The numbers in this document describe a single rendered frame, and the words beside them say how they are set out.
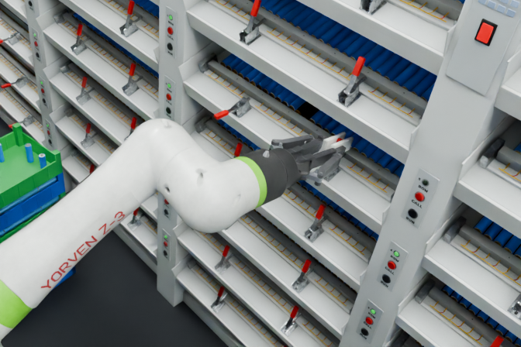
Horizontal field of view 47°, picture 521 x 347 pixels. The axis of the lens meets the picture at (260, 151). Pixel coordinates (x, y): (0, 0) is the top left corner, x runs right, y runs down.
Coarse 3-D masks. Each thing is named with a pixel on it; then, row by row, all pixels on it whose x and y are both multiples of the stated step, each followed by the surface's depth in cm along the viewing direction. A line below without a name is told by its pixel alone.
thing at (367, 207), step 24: (216, 48) 146; (192, 72) 144; (192, 96) 145; (216, 96) 140; (240, 120) 134; (264, 120) 134; (264, 144) 131; (360, 168) 123; (336, 192) 120; (360, 192) 119; (384, 192) 119; (360, 216) 119; (384, 216) 112
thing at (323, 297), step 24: (240, 240) 157; (264, 240) 155; (288, 240) 152; (264, 264) 152; (288, 264) 151; (312, 264) 147; (288, 288) 147; (312, 288) 146; (336, 288) 144; (312, 312) 144; (336, 312) 142; (336, 336) 142
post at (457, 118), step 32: (448, 64) 90; (448, 96) 92; (480, 96) 88; (448, 128) 95; (480, 128) 91; (416, 160) 102; (448, 160) 97; (448, 192) 100; (384, 224) 114; (384, 256) 117; (416, 256) 111; (384, 288) 121; (352, 320) 133; (384, 320) 125
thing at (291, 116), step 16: (208, 64) 143; (224, 80) 141; (240, 80) 139; (240, 96) 138; (256, 96) 136; (288, 112) 131; (288, 128) 130; (304, 128) 129; (320, 128) 127; (352, 160) 123; (368, 160) 121; (384, 176) 118
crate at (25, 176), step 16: (16, 128) 180; (16, 144) 184; (32, 144) 182; (16, 160) 179; (48, 160) 180; (0, 176) 174; (16, 176) 174; (32, 176) 168; (48, 176) 174; (0, 192) 162; (16, 192) 167; (0, 208) 164
